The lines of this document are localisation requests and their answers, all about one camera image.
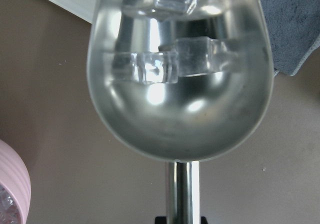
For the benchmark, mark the steel ice scoop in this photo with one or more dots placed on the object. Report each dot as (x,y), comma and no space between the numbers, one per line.
(225,80)

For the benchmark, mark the pink bowl of ice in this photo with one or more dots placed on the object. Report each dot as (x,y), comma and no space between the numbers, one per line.
(15,179)

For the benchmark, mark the ice cube in scoop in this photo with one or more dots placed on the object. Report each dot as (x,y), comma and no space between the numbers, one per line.
(155,67)

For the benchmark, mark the grey folded cloth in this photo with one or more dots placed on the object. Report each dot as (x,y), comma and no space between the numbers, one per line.
(294,32)

